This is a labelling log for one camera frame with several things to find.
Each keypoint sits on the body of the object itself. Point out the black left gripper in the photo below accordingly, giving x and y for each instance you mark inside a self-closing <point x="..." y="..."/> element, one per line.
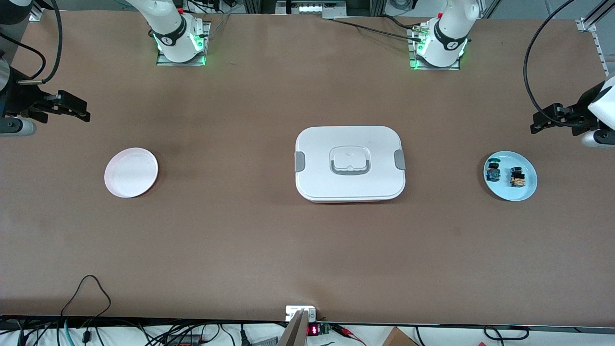
<point x="582" y="114"/>

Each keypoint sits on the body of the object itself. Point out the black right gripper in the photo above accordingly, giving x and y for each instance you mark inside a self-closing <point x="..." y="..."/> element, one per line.
<point x="20" y="100"/>

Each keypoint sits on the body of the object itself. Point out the orange push button switch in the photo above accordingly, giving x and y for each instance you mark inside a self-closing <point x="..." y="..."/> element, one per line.
<point x="517" y="181"/>

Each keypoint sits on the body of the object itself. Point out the light blue plate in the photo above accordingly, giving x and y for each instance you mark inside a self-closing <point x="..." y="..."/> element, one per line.
<point x="529" y="179"/>

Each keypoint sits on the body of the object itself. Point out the pink plate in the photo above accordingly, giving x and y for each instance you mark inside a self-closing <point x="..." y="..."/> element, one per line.
<point x="130" y="173"/>

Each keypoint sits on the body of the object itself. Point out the perforated metal strip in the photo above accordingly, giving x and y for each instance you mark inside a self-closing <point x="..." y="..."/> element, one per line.
<point x="600" y="53"/>

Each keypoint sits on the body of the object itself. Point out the aluminium corner profile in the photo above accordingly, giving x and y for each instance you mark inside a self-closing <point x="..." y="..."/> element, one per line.
<point x="588" y="24"/>

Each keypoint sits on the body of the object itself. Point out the white lidded food container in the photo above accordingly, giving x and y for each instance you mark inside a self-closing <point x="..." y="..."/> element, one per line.
<point x="350" y="139"/>

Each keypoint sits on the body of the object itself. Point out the silver equipment rack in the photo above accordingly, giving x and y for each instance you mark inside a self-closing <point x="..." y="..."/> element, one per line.
<point x="283" y="7"/>

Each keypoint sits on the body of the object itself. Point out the brown cardboard box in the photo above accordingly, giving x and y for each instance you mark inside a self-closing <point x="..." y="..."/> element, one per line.
<point x="399" y="339"/>

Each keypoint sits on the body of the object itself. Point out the red alligator clip leads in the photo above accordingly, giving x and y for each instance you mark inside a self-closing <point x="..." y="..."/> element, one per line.
<point x="348" y="331"/>

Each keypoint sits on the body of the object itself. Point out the small white device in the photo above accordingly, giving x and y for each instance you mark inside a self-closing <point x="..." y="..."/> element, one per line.
<point x="293" y="310"/>

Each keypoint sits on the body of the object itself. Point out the red LED display module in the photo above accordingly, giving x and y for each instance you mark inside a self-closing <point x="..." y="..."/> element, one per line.
<point x="313" y="330"/>

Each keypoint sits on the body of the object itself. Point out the aluminium profile bar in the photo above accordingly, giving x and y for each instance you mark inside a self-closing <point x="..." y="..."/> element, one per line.
<point x="294" y="334"/>

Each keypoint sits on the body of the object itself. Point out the green mushroom button switch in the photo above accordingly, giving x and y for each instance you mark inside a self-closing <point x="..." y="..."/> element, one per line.
<point x="493" y="174"/>

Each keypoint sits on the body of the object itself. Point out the aluminium frame bracket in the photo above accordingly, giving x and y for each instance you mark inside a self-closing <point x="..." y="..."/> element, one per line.
<point x="36" y="16"/>

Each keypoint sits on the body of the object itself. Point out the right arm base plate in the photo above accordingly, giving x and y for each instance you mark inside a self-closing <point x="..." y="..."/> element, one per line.
<point x="180" y="63"/>

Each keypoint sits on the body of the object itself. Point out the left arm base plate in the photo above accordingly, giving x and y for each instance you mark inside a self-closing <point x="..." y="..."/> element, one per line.
<point x="435" y="68"/>

